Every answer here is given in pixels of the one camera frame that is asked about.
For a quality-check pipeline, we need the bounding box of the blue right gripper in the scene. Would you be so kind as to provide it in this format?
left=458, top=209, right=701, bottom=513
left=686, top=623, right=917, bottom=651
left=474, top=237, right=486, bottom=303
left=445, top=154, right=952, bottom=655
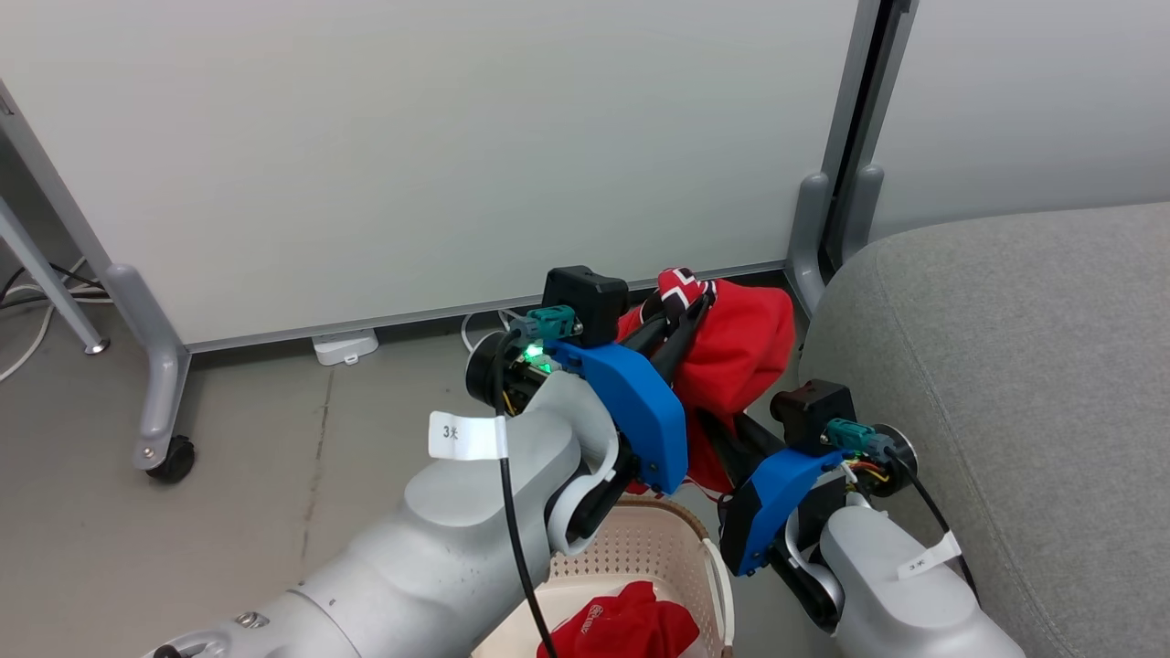
left=698, top=415, right=849, bottom=578

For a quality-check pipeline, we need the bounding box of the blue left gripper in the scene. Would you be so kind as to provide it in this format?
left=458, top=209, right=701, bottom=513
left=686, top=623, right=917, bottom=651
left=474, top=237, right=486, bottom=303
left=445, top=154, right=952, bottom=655
left=547, top=293, right=715, bottom=497

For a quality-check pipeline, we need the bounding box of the red garment with white trim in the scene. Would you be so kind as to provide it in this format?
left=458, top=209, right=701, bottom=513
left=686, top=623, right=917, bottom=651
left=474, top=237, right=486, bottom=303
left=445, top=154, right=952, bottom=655
left=617, top=268, right=797, bottom=500

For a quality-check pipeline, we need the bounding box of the cream perforated laundry basket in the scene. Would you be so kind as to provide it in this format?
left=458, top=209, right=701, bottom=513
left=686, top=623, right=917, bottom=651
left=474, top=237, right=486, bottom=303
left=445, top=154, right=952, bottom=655
left=471, top=496, right=737, bottom=658

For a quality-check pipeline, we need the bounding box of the grey partition foot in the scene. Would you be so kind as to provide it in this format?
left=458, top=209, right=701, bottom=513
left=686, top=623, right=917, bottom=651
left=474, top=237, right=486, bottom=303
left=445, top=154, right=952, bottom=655
left=785, top=173, right=834, bottom=318
left=103, top=263, right=194, bottom=472
left=839, top=164, right=887, bottom=268

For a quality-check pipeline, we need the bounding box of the red garment with logo print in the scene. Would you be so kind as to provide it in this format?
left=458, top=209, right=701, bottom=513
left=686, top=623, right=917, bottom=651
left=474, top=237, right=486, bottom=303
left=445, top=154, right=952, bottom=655
left=537, top=580, right=701, bottom=658

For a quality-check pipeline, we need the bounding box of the grey fabric sofa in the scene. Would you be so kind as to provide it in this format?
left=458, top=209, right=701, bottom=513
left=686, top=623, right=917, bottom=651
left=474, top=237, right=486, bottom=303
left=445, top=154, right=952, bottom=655
left=798, top=201, right=1170, bottom=658

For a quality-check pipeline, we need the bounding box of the wide white partition panel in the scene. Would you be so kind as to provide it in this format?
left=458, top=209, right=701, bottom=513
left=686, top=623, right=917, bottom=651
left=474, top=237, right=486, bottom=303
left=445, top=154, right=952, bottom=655
left=0, top=0, right=883, bottom=354

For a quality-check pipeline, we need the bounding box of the white power strip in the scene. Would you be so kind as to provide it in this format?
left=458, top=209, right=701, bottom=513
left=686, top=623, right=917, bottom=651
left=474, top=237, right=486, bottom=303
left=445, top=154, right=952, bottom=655
left=312, top=329, right=380, bottom=367

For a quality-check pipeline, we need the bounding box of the narrow white partition panel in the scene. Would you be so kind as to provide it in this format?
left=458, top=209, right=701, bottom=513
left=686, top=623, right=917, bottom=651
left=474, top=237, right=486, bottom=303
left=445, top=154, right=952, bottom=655
left=864, top=0, right=1170, bottom=243

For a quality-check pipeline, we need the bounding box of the black caster wheel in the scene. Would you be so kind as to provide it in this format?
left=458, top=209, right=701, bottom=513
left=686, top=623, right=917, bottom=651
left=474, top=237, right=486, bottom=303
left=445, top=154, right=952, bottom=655
left=146, top=435, right=197, bottom=485

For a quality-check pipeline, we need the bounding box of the grey metal table leg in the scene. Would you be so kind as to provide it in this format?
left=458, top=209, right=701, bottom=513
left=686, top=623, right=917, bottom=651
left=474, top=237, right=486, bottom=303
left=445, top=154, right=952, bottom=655
left=0, top=195, right=112, bottom=356

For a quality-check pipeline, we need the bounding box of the white basket handle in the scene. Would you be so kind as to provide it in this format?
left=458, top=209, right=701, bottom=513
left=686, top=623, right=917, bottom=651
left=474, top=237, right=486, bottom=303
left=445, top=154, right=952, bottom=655
left=702, top=537, right=737, bottom=658

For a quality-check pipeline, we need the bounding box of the white looped cable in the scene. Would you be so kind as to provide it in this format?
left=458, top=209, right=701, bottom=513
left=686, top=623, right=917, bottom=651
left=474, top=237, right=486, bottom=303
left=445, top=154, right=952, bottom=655
left=459, top=308, right=524, bottom=357

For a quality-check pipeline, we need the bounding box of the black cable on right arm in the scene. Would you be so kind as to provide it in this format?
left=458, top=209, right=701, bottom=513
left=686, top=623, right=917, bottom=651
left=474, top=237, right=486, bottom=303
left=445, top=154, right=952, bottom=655
left=880, top=446, right=980, bottom=604

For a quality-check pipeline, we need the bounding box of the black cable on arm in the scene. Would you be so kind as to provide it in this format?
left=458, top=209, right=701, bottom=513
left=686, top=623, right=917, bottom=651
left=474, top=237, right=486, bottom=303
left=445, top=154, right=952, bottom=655
left=492, top=334, right=559, bottom=658
left=880, top=446, right=980, bottom=604

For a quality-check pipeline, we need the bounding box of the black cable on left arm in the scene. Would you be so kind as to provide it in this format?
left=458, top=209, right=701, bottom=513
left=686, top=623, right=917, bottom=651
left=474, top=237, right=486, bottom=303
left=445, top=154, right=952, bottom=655
left=492, top=334, right=559, bottom=658

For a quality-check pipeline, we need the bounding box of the black floor cable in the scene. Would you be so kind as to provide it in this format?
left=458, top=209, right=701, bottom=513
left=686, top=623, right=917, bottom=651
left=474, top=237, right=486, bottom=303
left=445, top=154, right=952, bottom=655
left=0, top=262, right=103, bottom=310

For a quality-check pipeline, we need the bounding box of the white floor cable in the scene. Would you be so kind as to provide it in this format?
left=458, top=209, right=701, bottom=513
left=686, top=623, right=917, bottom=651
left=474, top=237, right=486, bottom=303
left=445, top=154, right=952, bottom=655
left=0, top=259, right=112, bottom=385

